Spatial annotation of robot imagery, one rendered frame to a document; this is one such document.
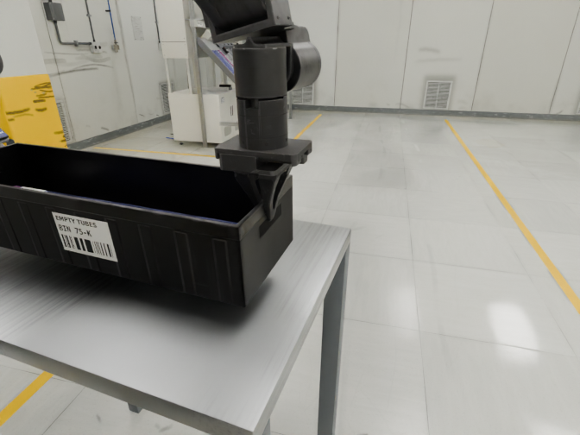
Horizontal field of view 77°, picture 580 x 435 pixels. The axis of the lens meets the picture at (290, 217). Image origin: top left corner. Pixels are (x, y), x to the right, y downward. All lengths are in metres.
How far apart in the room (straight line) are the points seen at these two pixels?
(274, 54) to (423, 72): 6.80
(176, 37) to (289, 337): 4.35
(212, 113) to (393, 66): 3.71
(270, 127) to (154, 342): 0.29
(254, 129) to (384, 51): 6.76
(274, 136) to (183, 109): 4.32
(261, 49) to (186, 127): 4.37
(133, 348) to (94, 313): 0.10
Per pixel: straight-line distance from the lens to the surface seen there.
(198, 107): 4.63
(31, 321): 0.60
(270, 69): 0.40
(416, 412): 1.47
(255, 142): 0.41
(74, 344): 0.53
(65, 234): 0.59
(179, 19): 4.64
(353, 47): 7.17
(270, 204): 0.45
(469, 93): 7.30
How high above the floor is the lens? 1.13
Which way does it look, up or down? 25 degrees down
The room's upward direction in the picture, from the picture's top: straight up
